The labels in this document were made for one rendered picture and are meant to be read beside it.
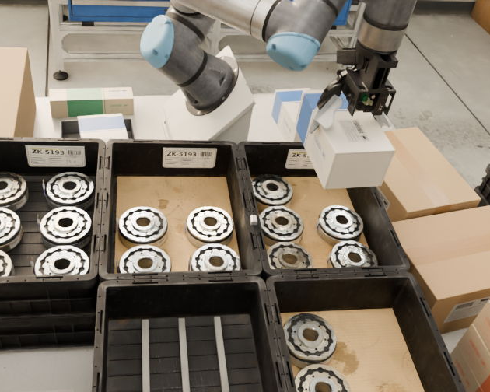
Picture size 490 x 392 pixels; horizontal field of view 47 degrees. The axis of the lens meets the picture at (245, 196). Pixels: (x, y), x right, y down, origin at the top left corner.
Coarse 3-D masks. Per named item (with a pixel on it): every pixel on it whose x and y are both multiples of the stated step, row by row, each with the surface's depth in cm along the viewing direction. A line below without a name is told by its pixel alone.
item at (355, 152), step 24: (312, 96) 113; (336, 120) 108; (360, 120) 109; (312, 144) 111; (336, 144) 102; (360, 144) 103; (384, 144) 104; (336, 168) 103; (360, 168) 104; (384, 168) 106
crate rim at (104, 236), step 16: (112, 144) 126; (128, 144) 127; (144, 144) 127; (160, 144) 128; (176, 144) 129; (192, 144) 129; (208, 144) 130; (224, 144) 131; (240, 176) 123; (240, 192) 120; (256, 240) 110; (256, 256) 107; (144, 272) 101; (160, 272) 102; (176, 272) 102; (192, 272) 102; (208, 272) 103; (224, 272) 104; (240, 272) 104; (256, 272) 104
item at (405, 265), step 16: (240, 144) 132; (256, 144) 132; (272, 144) 133; (288, 144) 134; (240, 160) 127; (256, 208) 117; (384, 208) 122; (384, 224) 119; (400, 256) 112; (272, 272) 105; (288, 272) 105; (304, 272) 106; (320, 272) 106; (336, 272) 107; (352, 272) 108; (368, 272) 108
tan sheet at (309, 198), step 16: (304, 192) 137; (320, 192) 138; (336, 192) 139; (304, 208) 133; (320, 208) 134; (352, 208) 135; (304, 224) 129; (304, 240) 126; (320, 240) 126; (320, 256) 123
